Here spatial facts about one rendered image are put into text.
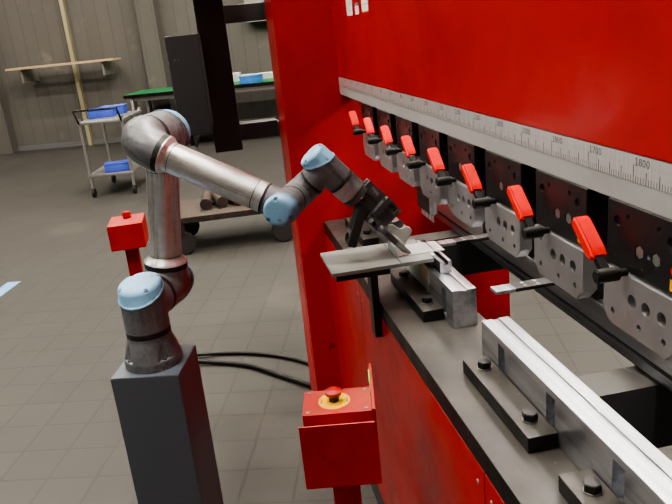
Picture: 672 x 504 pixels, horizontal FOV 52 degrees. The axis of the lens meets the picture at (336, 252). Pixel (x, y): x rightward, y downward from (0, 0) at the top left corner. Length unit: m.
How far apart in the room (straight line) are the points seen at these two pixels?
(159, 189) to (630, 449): 1.27
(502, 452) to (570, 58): 0.64
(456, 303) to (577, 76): 0.79
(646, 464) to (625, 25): 0.58
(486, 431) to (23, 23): 12.53
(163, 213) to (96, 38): 11.05
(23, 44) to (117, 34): 1.65
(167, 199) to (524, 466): 1.13
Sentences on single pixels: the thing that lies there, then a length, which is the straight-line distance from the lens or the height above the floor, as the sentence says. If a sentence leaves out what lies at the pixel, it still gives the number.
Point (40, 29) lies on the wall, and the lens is 13.24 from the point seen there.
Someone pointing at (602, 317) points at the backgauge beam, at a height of 0.94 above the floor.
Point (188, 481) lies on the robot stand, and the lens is 2.01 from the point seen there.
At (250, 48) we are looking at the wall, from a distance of 12.15.
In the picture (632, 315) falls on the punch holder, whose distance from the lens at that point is 0.93.
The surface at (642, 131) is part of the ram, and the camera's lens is 0.87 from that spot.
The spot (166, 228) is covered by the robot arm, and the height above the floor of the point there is 1.11.
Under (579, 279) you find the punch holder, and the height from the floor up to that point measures 1.21.
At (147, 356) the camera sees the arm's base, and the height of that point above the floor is 0.82.
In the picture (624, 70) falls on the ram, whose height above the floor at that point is 1.50.
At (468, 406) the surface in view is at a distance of 1.36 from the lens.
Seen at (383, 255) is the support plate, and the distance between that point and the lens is 1.81.
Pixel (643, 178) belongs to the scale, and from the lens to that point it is 0.88.
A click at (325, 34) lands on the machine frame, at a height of 1.55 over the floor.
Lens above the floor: 1.58
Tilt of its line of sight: 18 degrees down
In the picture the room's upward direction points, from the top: 6 degrees counter-clockwise
